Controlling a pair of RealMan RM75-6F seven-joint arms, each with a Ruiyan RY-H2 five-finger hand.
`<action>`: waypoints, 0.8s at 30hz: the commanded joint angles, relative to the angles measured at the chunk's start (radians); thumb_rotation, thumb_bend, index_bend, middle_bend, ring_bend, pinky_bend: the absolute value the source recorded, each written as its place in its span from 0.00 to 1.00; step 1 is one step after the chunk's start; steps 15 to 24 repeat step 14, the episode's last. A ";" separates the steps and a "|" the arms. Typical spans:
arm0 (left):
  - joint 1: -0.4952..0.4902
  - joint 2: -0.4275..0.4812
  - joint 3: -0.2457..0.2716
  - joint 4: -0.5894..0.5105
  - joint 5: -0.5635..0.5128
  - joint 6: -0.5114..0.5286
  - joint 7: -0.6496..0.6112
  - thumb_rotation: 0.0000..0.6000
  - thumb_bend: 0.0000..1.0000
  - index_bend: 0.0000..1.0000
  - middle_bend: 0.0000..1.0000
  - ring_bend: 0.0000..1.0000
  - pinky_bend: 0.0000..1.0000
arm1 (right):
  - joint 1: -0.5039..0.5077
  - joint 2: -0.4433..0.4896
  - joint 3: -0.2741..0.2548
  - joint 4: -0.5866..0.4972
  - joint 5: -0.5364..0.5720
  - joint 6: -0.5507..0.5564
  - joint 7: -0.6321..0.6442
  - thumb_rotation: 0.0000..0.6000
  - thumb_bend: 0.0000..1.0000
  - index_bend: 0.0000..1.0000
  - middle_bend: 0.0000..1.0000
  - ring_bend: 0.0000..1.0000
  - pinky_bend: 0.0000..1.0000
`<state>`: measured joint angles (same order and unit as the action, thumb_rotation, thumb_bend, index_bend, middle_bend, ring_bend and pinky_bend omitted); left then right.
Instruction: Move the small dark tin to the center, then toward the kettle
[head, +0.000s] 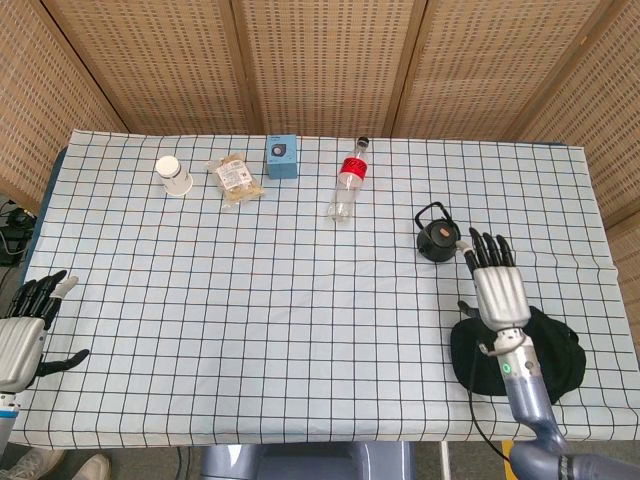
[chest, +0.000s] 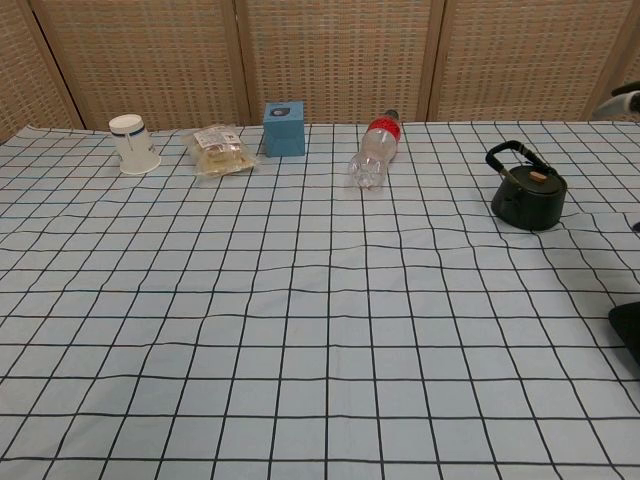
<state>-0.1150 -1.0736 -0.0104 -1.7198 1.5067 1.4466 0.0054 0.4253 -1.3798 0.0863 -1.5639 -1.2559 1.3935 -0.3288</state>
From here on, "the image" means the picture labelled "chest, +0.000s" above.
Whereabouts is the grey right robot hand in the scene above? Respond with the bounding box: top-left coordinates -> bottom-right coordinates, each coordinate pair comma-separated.
596,82 -> 640,119

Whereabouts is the black lid with wooden knob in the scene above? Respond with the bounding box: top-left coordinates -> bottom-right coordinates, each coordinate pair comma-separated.
508,165 -> 557,195

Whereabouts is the woven rattan screen panel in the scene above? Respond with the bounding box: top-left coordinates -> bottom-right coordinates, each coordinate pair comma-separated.
599,0 -> 640,122
0,0 -> 85,147
233,0 -> 447,126
32,0 -> 251,129
427,0 -> 627,124

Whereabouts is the black rounded robot part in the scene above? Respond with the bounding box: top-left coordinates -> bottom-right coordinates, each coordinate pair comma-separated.
607,301 -> 640,374

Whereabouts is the clear bottle with red label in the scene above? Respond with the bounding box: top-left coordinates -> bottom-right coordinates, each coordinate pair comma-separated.
344,109 -> 403,193

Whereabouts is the blue cardboard box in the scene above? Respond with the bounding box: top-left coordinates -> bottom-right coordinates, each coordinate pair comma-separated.
262,101 -> 307,159

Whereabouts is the blue checked tablecloth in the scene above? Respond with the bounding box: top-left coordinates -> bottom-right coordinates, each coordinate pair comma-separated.
0,119 -> 640,480

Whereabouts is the clear snack bag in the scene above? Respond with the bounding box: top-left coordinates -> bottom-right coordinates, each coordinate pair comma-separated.
181,123 -> 263,178

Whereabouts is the white paper cup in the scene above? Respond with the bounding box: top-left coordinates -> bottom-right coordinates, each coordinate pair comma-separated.
109,113 -> 162,176

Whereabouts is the black kettle with handle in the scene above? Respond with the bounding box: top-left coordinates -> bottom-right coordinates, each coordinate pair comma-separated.
484,140 -> 569,232

